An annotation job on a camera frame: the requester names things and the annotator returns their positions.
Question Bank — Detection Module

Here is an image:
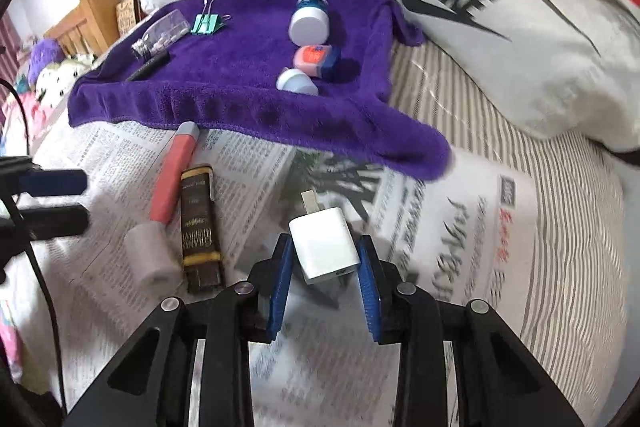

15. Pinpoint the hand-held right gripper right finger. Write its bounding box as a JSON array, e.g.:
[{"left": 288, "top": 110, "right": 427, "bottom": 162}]
[{"left": 356, "top": 234, "right": 586, "bottom": 427}]

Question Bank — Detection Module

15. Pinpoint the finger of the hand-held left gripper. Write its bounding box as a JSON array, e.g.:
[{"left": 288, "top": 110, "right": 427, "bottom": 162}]
[
  {"left": 20, "top": 169, "right": 88, "bottom": 198},
  {"left": 0, "top": 204, "right": 91, "bottom": 240}
]

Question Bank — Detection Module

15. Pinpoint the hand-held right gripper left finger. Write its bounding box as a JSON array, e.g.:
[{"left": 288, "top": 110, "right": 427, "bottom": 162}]
[{"left": 62, "top": 233, "right": 296, "bottom": 427}]

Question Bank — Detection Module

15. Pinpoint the white charger plug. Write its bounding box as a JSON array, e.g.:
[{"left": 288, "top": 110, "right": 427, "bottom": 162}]
[{"left": 288, "top": 189, "right": 362, "bottom": 285}]

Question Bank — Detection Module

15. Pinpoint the black marker pen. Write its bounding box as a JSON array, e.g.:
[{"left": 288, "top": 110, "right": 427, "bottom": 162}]
[{"left": 125, "top": 51, "right": 171, "bottom": 82}]

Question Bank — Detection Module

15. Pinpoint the clear pill bottle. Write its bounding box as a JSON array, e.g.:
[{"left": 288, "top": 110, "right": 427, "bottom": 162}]
[{"left": 131, "top": 10, "right": 193, "bottom": 60}]

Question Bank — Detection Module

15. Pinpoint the translucent white cap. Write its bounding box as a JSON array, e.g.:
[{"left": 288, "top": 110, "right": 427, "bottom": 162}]
[{"left": 276, "top": 67, "right": 321, "bottom": 96}]

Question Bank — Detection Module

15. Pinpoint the green binder clip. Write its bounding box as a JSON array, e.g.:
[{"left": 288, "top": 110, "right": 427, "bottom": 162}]
[{"left": 191, "top": 0, "right": 232, "bottom": 36}]

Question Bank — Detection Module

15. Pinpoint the small pink and blue jar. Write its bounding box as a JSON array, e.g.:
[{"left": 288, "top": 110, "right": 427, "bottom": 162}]
[{"left": 293, "top": 44, "right": 342, "bottom": 82}]

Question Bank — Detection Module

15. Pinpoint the blue and white jar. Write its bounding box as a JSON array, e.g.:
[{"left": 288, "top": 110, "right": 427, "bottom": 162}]
[{"left": 288, "top": 0, "right": 332, "bottom": 48}]

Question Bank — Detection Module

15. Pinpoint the newspaper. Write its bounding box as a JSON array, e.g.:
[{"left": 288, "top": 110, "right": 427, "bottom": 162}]
[{"left": 30, "top": 122, "right": 538, "bottom": 427}]

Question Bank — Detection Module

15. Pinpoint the black and gold box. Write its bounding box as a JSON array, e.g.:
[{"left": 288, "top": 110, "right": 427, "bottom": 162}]
[{"left": 180, "top": 164, "right": 224, "bottom": 294}]

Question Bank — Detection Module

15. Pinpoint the white flowered plush toy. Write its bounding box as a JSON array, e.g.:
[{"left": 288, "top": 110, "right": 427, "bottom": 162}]
[{"left": 35, "top": 54, "right": 98, "bottom": 102}]

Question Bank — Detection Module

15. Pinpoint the grey tape roll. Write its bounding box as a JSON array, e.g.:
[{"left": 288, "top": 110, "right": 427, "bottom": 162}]
[{"left": 124, "top": 222, "right": 183, "bottom": 290}]

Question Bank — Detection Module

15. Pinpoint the pink tube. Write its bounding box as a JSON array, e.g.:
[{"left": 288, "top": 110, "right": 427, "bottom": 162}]
[{"left": 150, "top": 121, "right": 201, "bottom": 228}]

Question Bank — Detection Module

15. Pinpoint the purple plush toy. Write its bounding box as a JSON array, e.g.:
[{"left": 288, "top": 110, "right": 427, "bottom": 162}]
[{"left": 27, "top": 38, "right": 66, "bottom": 85}]

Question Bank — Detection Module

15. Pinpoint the wooden headboard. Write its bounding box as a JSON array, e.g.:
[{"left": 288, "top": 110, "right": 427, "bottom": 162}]
[{"left": 44, "top": 0, "right": 123, "bottom": 58}]

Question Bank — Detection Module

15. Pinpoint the wooden plaque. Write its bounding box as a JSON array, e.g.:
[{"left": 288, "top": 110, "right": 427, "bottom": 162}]
[{"left": 116, "top": 0, "right": 146, "bottom": 40}]

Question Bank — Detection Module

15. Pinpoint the purple towel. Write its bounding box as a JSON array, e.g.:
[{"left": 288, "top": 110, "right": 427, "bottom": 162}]
[{"left": 67, "top": 0, "right": 456, "bottom": 182}]

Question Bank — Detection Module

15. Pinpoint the grey waist bag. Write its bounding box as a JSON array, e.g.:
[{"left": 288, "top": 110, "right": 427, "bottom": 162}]
[{"left": 372, "top": 0, "right": 640, "bottom": 168}]

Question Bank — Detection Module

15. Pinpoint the black cable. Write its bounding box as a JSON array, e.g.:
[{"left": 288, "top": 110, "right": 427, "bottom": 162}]
[{"left": 0, "top": 78, "right": 68, "bottom": 413}]

